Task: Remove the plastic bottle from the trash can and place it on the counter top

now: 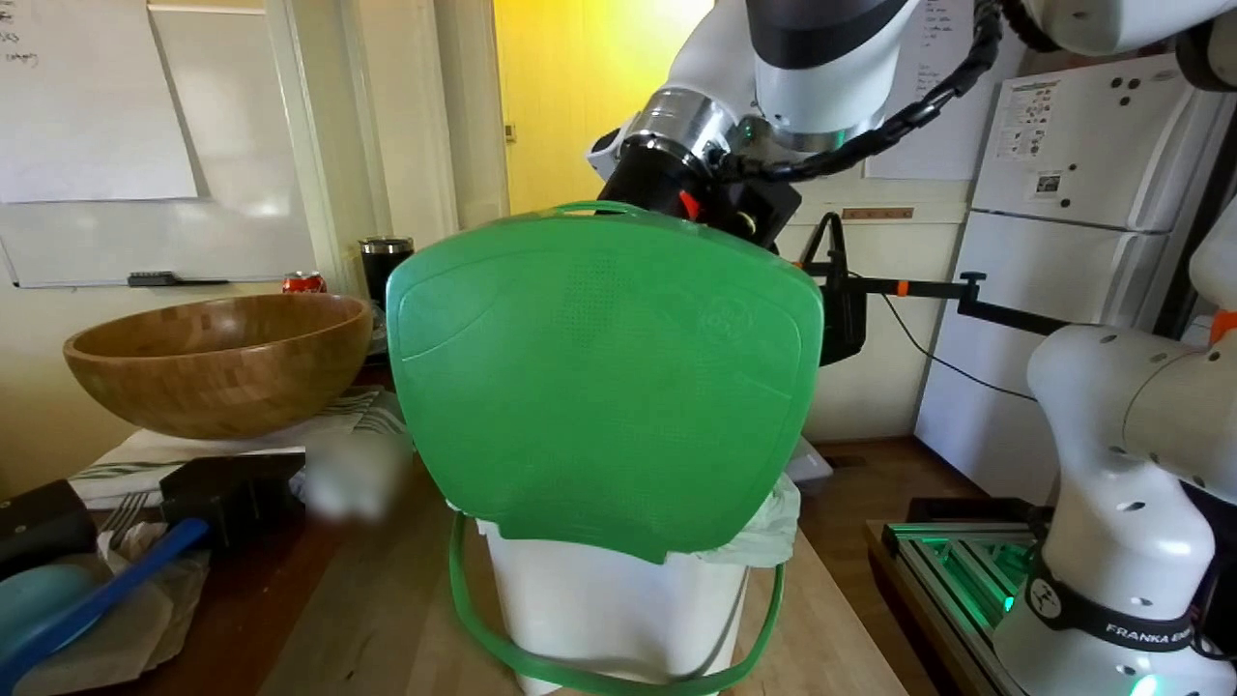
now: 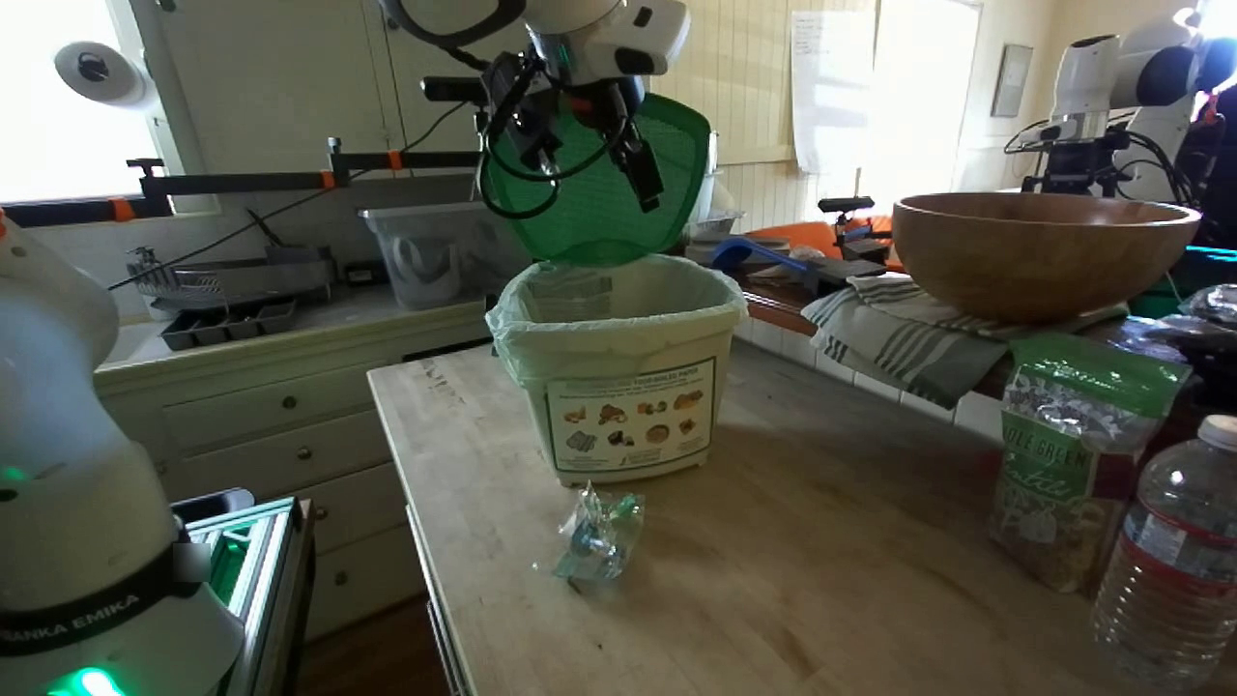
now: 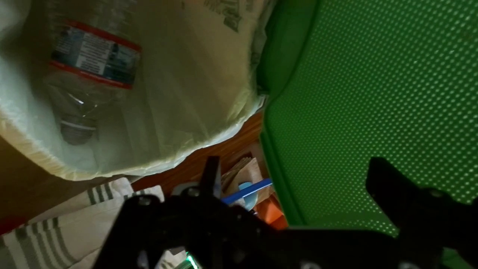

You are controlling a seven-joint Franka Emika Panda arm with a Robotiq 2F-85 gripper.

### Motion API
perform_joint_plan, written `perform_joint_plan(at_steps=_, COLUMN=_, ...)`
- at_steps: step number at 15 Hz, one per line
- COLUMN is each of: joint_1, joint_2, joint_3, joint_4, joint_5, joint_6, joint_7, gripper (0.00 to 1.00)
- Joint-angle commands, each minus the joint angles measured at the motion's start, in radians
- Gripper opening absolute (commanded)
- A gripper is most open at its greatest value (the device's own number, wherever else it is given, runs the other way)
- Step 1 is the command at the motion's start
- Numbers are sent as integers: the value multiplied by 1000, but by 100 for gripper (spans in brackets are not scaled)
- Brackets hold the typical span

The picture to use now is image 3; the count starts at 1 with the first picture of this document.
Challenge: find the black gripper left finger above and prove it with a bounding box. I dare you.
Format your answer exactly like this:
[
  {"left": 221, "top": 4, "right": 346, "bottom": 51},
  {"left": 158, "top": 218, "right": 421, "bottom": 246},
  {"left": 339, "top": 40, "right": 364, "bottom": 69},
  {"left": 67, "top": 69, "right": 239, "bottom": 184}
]
[{"left": 197, "top": 155, "right": 224, "bottom": 199}]

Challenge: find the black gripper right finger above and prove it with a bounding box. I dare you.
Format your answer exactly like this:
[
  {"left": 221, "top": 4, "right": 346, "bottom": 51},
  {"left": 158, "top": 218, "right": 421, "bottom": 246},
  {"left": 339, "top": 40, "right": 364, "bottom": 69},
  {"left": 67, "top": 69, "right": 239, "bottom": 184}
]
[{"left": 364, "top": 155, "right": 478, "bottom": 252}]

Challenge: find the clear plastic bottle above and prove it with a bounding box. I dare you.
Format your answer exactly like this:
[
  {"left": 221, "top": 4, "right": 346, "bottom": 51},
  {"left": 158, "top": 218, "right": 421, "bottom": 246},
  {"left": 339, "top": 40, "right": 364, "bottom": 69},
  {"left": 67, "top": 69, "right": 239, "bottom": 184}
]
[{"left": 31, "top": 0, "right": 143, "bottom": 146}]

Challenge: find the green trash can lid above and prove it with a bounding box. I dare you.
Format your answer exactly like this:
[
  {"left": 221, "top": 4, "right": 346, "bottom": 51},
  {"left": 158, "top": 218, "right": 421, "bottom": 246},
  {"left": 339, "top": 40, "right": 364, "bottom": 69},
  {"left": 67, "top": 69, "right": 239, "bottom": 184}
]
[{"left": 255, "top": 0, "right": 478, "bottom": 269}]

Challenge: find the translucent pale green bin liner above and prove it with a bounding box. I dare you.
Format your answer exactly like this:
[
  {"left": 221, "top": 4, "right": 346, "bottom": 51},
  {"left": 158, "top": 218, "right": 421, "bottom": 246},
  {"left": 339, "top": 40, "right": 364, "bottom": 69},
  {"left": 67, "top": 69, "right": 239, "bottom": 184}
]
[{"left": 0, "top": 0, "right": 275, "bottom": 182}]

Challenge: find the striped white dish towel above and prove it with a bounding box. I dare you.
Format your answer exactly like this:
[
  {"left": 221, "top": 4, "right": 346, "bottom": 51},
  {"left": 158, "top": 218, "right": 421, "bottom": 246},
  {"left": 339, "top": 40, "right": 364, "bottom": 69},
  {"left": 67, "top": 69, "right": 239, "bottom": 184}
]
[{"left": 0, "top": 175, "right": 167, "bottom": 269}]

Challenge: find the blue handled brush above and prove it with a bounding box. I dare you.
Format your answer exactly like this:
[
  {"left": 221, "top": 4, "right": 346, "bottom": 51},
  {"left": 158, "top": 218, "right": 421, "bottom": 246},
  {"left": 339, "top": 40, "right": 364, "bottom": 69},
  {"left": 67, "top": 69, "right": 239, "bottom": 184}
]
[{"left": 219, "top": 176, "right": 275, "bottom": 206}]

